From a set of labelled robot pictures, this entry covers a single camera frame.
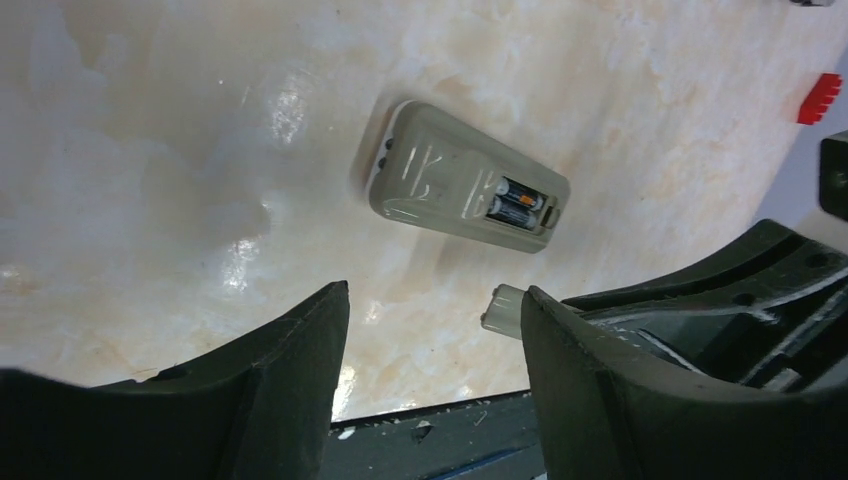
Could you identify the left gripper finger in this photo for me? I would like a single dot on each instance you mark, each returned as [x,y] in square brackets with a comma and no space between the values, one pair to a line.
[258,407]

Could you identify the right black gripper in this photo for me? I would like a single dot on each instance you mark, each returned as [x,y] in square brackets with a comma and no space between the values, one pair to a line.
[833,189]

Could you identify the red toy brick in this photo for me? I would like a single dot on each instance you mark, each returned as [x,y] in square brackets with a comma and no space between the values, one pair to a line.
[819,99]

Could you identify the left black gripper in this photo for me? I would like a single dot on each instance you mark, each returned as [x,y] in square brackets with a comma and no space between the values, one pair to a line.
[768,311]

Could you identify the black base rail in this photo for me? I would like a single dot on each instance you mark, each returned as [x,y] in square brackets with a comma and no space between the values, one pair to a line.
[494,437]

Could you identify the grey remote battery cover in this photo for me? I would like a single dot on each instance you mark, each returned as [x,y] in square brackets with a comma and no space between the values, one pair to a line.
[503,313]

